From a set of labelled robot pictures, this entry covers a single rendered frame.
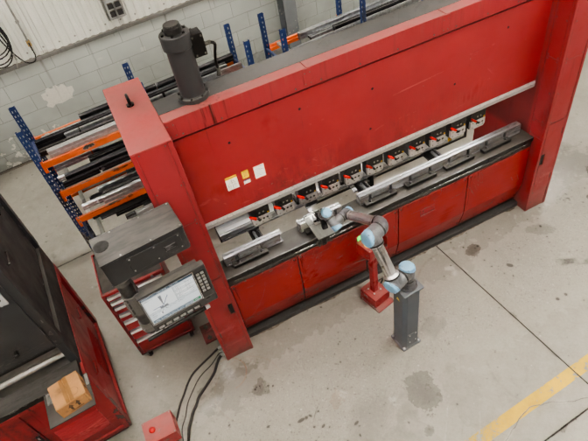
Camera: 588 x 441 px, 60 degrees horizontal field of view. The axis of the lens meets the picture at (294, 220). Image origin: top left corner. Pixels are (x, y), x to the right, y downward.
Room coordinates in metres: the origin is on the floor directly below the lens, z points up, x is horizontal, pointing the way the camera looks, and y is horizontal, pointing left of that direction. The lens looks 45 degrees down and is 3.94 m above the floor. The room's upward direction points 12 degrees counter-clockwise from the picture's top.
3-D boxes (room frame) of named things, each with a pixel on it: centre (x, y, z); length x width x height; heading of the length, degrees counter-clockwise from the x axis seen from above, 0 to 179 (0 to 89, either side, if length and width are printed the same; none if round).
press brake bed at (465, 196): (3.09, -0.79, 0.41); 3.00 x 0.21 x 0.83; 107
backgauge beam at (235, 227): (3.33, -0.46, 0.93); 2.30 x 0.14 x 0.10; 107
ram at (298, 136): (3.13, -0.78, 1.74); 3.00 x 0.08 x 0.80; 107
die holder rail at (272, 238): (2.78, 0.37, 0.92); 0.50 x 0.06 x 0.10; 107
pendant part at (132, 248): (2.13, 0.90, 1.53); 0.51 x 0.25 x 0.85; 113
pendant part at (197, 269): (2.07, 0.82, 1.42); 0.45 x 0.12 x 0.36; 113
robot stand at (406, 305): (2.22, -0.72, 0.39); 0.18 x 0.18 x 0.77; 21
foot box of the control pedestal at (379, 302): (2.68, -0.60, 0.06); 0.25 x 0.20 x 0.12; 30
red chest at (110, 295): (2.83, 1.38, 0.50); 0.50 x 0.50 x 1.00; 17
